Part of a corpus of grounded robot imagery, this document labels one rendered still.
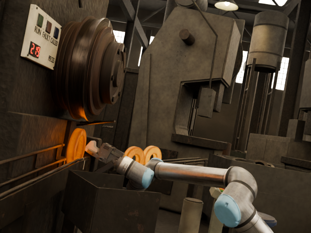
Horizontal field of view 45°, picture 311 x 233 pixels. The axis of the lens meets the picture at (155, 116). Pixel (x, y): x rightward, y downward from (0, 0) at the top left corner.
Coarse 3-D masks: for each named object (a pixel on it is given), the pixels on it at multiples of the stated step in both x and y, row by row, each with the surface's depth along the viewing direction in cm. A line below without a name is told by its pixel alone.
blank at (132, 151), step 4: (128, 148) 211; (132, 148) 210; (136, 148) 212; (140, 148) 215; (128, 152) 209; (132, 152) 210; (136, 152) 213; (140, 152) 215; (128, 156) 208; (132, 156) 211; (136, 156) 216; (140, 156) 216; (136, 160) 217; (140, 160) 216
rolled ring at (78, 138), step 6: (78, 132) 166; (84, 132) 173; (72, 138) 163; (78, 138) 165; (84, 138) 175; (72, 144) 162; (78, 144) 177; (84, 144) 177; (72, 150) 162; (78, 150) 177; (84, 150) 179; (66, 156) 163; (72, 156) 162; (78, 156) 175
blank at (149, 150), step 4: (148, 148) 222; (152, 148) 223; (156, 148) 226; (144, 152) 221; (148, 152) 220; (152, 152) 223; (156, 152) 226; (160, 152) 229; (144, 156) 219; (148, 156) 221; (156, 156) 227; (160, 156) 229; (144, 160) 219; (148, 160) 221
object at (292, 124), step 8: (304, 72) 502; (304, 80) 499; (304, 88) 497; (304, 96) 494; (304, 104) 491; (296, 120) 507; (288, 128) 521; (296, 128) 504; (288, 136) 518; (296, 136) 504; (280, 160) 506; (288, 160) 489; (296, 160) 474; (304, 160) 460; (296, 168) 476; (304, 168) 464
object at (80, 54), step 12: (84, 24) 157; (96, 24) 156; (108, 24) 172; (84, 36) 153; (96, 36) 156; (84, 48) 150; (72, 60) 150; (84, 60) 149; (72, 72) 150; (84, 72) 149; (72, 84) 152; (84, 84) 152; (72, 96) 155; (84, 96) 155; (72, 108) 160; (84, 108) 158
